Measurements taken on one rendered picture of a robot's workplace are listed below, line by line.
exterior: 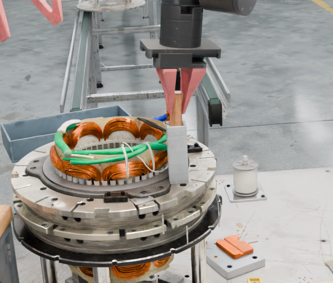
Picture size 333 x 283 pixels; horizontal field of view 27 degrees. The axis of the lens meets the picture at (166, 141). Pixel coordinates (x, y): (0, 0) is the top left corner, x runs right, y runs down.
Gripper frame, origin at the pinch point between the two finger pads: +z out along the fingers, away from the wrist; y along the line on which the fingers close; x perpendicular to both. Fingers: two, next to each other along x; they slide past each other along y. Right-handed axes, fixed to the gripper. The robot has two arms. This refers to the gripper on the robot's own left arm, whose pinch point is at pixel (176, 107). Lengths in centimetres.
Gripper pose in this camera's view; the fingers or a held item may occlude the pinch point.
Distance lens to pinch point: 100.0
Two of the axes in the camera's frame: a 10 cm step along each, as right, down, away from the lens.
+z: -0.5, 9.4, 3.4
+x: -2.1, -3.4, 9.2
